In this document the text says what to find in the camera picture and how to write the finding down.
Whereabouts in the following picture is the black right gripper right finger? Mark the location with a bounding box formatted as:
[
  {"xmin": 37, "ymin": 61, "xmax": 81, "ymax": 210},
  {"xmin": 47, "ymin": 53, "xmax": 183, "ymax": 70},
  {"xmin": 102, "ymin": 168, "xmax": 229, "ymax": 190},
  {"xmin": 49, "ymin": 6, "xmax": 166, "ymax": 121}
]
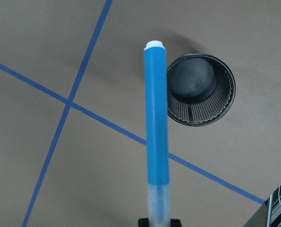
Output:
[{"xmin": 170, "ymin": 219, "xmax": 181, "ymax": 227}]

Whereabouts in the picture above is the blue highlighter pen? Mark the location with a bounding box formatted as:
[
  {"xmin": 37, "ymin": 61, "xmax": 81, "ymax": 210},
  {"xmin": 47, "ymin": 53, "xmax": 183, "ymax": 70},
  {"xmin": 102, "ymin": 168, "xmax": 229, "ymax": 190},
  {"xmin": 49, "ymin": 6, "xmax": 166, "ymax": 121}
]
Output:
[{"xmin": 144, "ymin": 40, "xmax": 171, "ymax": 227}]

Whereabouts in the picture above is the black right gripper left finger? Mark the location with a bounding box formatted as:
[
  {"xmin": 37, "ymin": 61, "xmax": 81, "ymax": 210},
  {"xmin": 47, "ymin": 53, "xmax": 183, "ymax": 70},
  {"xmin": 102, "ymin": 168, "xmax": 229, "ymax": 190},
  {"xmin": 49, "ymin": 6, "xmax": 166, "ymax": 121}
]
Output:
[{"xmin": 137, "ymin": 218, "xmax": 150, "ymax": 227}]

